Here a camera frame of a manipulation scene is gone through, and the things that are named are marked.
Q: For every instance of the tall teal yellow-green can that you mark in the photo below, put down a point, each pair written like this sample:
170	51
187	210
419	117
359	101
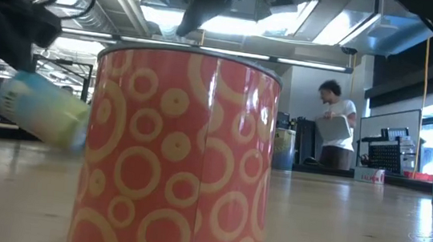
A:
44	109

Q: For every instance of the orange can cream rings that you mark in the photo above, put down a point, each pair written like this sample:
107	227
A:
177	153

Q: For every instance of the tall blue yellow can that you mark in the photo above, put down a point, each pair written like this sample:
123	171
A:
283	152

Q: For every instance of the wooden shelf black metal legs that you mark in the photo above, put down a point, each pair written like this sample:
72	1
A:
65	61

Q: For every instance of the long ceiling light fixture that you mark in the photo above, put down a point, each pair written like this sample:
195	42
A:
311	64

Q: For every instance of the dark display panel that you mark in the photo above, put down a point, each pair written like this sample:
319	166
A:
284	120

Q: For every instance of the grey ceiling air unit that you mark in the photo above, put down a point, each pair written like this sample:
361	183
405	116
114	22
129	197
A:
391	34

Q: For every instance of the person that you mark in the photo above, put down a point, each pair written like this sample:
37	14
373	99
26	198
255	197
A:
341	106

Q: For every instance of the grey laptop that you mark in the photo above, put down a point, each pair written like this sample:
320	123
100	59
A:
333	128

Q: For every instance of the grey partition panel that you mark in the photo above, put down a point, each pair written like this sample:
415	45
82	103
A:
386	116

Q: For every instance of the black perforated rack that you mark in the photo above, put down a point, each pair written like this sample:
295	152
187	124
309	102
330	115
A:
388	155

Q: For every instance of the red tray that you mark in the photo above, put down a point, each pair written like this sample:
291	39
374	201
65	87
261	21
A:
416	175

